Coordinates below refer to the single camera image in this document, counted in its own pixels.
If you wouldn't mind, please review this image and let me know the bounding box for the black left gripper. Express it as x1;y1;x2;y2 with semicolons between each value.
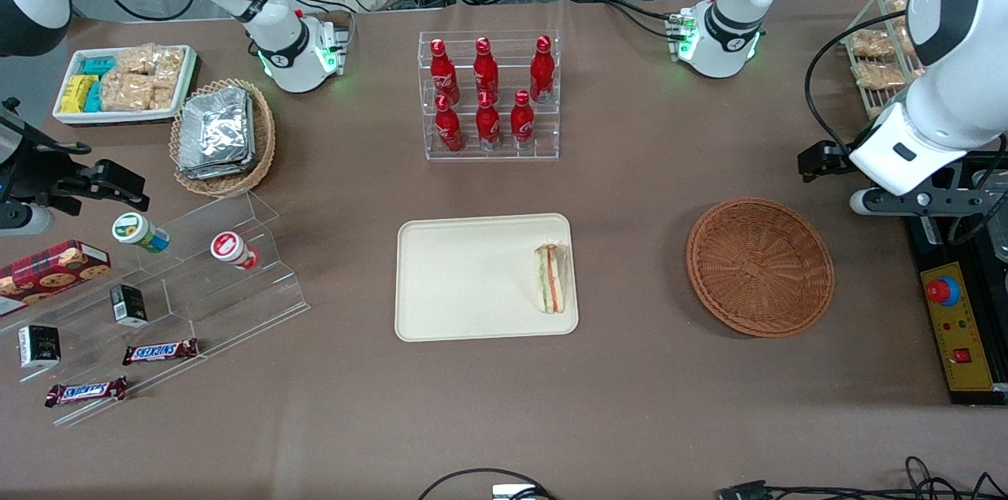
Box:
798;142;855;183

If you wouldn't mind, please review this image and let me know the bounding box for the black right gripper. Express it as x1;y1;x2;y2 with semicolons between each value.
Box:
0;102;150;216

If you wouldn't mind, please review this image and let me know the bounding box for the triangle sandwich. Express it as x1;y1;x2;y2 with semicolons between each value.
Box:
534;242;569;315

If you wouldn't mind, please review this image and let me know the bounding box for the white snack tray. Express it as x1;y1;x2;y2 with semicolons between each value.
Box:
52;45;198;127

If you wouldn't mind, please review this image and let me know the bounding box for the brown wicker basket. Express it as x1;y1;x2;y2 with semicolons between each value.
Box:
685;197;836;339

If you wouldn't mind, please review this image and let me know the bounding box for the light wicker basket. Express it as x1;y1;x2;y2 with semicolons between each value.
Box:
169;77;276;198

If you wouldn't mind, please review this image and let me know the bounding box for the cream plastic tray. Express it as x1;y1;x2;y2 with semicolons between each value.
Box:
394;213;580;343

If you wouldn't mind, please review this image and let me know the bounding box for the green sunflower lid cup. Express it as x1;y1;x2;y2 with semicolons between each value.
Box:
111;212;170;254

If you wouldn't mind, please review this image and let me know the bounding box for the red tartan cookie box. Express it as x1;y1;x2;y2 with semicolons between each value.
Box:
0;239;112;320

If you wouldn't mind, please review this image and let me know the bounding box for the yellow snack pack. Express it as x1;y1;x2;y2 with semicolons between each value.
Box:
61;75;97;114

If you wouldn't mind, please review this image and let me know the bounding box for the black drink carton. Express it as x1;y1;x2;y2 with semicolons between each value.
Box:
109;284;149;328
17;324;62;369

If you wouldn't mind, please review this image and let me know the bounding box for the foil wrapped pack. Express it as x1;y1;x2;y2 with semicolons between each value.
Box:
177;157;257;180
180;87;253;169

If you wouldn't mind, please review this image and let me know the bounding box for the red lid yogurt cup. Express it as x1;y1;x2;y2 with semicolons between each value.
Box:
209;231;261;271

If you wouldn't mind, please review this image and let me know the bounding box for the clear acrylic stepped shelf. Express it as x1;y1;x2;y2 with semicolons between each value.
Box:
0;189;310;428

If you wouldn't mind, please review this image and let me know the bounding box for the Snickers chocolate bar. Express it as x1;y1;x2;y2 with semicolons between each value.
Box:
45;376;128;408
122;338;199;366

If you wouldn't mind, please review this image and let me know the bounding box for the red emergency stop button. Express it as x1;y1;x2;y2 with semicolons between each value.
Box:
925;276;962;308

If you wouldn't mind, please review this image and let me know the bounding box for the steel pan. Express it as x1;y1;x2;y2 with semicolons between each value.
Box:
976;169;1008;263

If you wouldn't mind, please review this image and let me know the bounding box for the yellow control panel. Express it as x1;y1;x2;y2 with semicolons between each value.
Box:
920;260;995;393

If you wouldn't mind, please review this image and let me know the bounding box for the red cola bottle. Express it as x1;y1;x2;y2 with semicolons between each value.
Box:
473;36;499;99
435;94;465;153
529;35;555;103
475;91;502;150
510;89;536;148
429;38;460;103

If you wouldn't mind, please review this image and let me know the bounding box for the black machine housing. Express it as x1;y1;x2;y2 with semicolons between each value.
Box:
894;152;1008;406

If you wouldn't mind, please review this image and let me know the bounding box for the clear acrylic bottle rack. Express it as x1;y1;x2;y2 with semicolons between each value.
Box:
417;29;561;162

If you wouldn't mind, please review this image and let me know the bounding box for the black connector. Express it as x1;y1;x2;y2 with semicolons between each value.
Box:
717;480;769;500

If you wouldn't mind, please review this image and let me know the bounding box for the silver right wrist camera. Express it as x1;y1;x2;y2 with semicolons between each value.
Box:
0;205;54;238

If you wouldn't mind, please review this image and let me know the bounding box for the white wire rack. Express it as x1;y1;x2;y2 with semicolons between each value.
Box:
847;0;926;121

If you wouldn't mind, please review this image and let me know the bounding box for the black tangled cable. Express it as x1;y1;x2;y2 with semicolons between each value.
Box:
764;456;1008;500

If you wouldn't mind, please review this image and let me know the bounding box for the black looped cable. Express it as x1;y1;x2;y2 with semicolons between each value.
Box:
417;468;556;500

